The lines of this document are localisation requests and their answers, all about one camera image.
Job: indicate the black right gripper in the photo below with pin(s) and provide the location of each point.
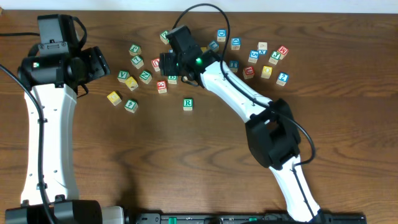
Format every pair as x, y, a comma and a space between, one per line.
165, 64

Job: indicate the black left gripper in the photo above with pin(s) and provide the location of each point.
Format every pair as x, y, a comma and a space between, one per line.
97, 62

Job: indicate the green R letter block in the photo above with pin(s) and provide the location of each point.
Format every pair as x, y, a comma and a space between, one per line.
188, 104

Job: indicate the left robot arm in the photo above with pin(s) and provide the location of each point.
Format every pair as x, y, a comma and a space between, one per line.
50, 193

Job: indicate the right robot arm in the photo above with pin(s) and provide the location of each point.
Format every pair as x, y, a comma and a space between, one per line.
272, 133

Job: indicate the green B letter block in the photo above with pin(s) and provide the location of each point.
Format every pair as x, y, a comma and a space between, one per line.
172, 80

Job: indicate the red U block left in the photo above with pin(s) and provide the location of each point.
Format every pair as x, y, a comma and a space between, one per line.
155, 63

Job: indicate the red u block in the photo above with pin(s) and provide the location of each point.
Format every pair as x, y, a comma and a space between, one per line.
155, 63
248, 72

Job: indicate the green V block left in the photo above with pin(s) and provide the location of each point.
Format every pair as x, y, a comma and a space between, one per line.
123, 76

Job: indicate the green N letter block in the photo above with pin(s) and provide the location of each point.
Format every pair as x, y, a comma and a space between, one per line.
145, 77

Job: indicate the green Z letter block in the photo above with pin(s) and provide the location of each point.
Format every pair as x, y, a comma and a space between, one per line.
163, 37

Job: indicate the green 7 number block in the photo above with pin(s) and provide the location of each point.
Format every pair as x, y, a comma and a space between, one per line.
137, 62

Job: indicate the yellow G letter block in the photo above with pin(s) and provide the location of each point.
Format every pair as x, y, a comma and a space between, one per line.
114, 98

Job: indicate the green P letter block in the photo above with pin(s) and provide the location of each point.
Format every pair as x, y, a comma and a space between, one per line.
135, 50

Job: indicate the yellow X letter block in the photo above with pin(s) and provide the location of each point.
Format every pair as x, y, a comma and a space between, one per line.
131, 83

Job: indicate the blue L block upper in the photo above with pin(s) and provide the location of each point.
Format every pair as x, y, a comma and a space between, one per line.
214, 46

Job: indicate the green 4 number block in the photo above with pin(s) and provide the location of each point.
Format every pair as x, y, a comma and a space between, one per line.
131, 106

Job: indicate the blue D block top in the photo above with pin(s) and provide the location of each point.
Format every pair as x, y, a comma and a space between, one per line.
221, 35

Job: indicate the blue d block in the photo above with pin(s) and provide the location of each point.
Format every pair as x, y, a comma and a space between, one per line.
235, 43
221, 35

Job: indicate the blue T letter block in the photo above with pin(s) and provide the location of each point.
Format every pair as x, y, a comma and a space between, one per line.
233, 65

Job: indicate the blue D block right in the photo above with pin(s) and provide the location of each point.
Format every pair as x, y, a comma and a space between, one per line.
235, 43

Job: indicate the red U block right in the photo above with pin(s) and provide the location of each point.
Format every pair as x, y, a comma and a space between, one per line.
248, 72

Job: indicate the blue 5 number block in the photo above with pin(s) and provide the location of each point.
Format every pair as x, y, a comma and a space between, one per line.
253, 56

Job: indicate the blue X letter block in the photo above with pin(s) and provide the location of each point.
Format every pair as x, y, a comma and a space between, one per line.
262, 48

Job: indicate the yellow O block right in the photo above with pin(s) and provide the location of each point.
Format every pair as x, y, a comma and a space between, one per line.
266, 72

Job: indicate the green J letter block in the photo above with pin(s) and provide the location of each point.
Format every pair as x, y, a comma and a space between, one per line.
275, 57

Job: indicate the blue 2 number block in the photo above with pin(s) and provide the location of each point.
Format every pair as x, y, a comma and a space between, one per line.
282, 79

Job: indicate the red M letter block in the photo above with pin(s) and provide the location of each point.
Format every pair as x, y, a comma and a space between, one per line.
283, 51

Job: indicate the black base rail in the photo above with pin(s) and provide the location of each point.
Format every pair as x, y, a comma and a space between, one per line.
276, 218

